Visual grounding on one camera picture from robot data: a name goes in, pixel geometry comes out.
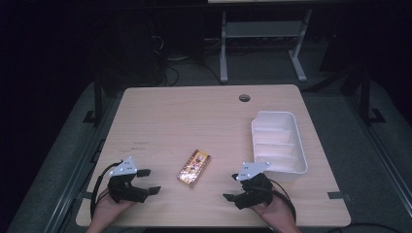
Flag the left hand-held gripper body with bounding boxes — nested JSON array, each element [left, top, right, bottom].
[[107, 156, 151, 204]]

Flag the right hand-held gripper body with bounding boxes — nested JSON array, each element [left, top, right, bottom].
[[234, 161, 275, 211]]

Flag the yellow red snack box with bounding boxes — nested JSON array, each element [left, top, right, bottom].
[[176, 149, 213, 189]]

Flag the white plastic bin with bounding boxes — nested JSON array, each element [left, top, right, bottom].
[[251, 111, 309, 183]]

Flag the person's left hand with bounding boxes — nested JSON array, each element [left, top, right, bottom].
[[91, 193, 136, 225]]

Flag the person's right hand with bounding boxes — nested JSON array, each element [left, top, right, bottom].
[[250, 193, 295, 225]]

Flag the black metal stand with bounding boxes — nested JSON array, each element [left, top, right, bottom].
[[359, 68, 387, 126], [83, 80, 105, 126]]

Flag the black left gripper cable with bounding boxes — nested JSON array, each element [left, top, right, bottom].
[[89, 161, 124, 220]]

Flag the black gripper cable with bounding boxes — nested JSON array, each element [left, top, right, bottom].
[[89, 161, 124, 220], [269, 179, 297, 223]]

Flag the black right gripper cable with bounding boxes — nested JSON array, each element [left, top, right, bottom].
[[269, 179, 297, 223]]

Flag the black floor cables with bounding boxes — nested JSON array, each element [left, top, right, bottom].
[[150, 33, 224, 87]]

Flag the white metal desk frame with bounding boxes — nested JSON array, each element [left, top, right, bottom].
[[219, 8, 314, 84]]

